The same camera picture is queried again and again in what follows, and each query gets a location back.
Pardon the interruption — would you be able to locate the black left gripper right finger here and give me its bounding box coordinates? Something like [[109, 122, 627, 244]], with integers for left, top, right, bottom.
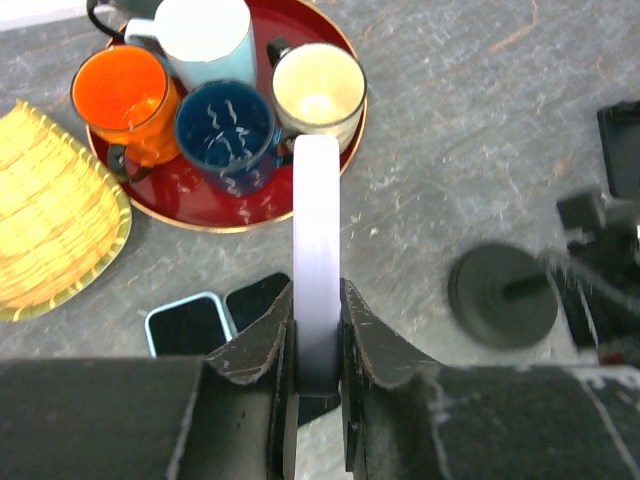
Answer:
[[341, 280, 639, 479]]

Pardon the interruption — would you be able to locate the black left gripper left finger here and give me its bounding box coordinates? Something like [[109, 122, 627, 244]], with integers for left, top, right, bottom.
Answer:
[[1, 289, 295, 479]]

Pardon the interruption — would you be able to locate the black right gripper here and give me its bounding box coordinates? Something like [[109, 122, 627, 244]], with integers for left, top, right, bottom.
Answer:
[[544, 188, 639, 365]]

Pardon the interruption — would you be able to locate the light blue cased phone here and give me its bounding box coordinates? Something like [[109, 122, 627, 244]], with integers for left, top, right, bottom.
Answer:
[[144, 291, 237, 358]]

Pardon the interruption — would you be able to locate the black round-base phone stand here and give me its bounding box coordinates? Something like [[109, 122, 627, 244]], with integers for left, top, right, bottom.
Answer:
[[447, 242, 558, 351]]

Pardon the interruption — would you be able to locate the clear cased black phone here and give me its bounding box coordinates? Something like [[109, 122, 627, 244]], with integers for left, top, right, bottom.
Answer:
[[224, 272, 290, 333]]

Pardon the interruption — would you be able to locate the lavender cased phone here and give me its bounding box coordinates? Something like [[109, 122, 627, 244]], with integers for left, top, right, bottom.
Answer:
[[292, 134, 341, 396]]

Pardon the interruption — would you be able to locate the black block phone stand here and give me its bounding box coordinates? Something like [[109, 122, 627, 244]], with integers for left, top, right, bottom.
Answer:
[[597, 100, 640, 200]]

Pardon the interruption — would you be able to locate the woven bamboo tray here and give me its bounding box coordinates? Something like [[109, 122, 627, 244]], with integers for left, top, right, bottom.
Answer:
[[1, 99, 132, 322]]

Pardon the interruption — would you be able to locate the dark blue mug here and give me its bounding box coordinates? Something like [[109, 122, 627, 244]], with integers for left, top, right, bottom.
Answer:
[[174, 80, 298, 198]]

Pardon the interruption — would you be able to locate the cream dimpled mug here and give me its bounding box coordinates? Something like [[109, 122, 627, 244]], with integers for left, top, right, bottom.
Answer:
[[266, 37, 367, 151]]

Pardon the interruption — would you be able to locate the orange mug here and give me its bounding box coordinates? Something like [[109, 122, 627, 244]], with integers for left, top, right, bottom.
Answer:
[[70, 45, 181, 183]]

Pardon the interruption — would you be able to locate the light blue mug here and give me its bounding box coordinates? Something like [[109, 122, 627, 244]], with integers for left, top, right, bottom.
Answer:
[[124, 0, 258, 91]]

